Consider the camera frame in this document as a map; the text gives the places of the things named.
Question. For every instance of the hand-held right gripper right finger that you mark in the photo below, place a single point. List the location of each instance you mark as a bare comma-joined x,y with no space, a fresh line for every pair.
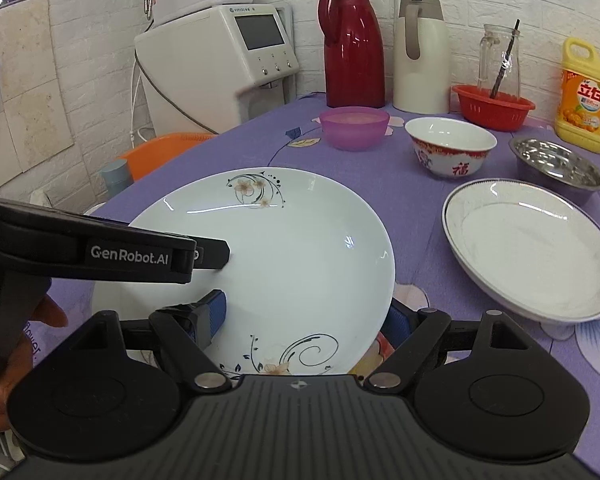
397,326

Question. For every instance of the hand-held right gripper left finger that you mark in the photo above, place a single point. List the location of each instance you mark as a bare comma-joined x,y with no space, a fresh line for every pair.
214,316

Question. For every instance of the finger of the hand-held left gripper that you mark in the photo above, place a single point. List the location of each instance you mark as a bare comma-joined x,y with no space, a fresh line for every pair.
214,255

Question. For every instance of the large white floral plate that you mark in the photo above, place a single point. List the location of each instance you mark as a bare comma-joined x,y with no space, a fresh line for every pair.
290,260

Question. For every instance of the person's left hand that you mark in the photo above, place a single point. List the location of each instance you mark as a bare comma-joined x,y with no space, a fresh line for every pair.
50,312

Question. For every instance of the grey-blue cup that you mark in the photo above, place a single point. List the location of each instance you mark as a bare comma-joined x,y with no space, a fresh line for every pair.
116,177

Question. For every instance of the orange plastic stool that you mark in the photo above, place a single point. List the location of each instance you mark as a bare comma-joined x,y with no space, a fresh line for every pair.
165,152

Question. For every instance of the purple floral tablecloth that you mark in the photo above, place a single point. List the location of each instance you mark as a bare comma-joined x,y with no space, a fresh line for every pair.
410,205

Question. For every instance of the white plate with blue rim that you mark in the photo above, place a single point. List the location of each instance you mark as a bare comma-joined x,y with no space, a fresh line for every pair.
525,250

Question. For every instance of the white water dispenser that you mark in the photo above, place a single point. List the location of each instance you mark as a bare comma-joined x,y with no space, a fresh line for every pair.
190,80

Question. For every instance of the white bowl with red print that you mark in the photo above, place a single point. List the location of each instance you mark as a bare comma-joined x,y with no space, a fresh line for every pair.
450,155

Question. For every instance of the purple plastic bowl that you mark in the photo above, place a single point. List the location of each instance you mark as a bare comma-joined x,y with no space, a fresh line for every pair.
355,130

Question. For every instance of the stainless steel bowl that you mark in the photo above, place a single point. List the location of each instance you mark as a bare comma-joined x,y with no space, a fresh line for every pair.
555,167

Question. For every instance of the red plastic basket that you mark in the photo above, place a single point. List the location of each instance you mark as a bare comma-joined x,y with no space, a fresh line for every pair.
495,112

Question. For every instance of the red thermos jug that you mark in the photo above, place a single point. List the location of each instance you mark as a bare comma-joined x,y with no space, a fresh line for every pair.
355,55

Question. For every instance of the cream thermos jug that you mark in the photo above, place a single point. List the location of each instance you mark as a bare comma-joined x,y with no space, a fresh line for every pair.
422,70

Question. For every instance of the black bottle brush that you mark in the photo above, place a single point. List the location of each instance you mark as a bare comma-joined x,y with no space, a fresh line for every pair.
502,67

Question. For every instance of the clear glass jar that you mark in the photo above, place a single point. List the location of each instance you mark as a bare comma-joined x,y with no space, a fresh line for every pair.
512,67

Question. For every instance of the yellow detergent bottle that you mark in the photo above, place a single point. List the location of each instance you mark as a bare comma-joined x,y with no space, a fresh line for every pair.
585,105

